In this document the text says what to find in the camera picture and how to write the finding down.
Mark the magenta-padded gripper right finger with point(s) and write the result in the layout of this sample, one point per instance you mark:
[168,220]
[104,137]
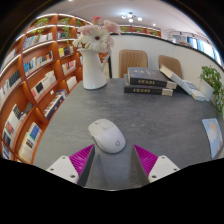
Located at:
[161,168]

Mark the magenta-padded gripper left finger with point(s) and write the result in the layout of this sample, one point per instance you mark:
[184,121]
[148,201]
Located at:
[63,166]

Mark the white computer mouse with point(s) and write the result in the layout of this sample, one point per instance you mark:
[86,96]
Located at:
[108,136]

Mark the pastel sun print mouse pad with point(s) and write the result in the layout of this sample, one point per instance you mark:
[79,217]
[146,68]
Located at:
[213,136]

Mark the dark hardcover book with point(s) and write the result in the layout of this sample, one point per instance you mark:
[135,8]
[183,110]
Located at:
[146,76]
[143,90]

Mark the white book with blue cover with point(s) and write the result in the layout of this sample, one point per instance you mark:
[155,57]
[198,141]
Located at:
[195,91]

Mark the orange wooden bookshelf unit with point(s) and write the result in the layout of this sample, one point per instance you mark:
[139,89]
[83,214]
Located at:
[36,83]

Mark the thick white book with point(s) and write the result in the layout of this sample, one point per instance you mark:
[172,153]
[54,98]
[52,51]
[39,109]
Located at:
[171,76]

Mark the green potted plant white pot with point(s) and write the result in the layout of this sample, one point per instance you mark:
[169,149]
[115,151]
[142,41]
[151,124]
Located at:
[208,85]

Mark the white ceramic pitcher vase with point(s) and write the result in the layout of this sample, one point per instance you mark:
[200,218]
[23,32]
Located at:
[92,71]

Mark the tan upholstered chair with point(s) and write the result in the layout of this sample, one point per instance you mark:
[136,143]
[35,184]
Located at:
[171,63]
[133,61]

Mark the window with curtains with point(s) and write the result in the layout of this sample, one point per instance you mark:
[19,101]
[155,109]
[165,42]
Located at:
[203,46]

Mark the ceiling spot lights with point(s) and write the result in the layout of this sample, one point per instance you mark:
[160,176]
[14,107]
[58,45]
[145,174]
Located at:
[130,17]

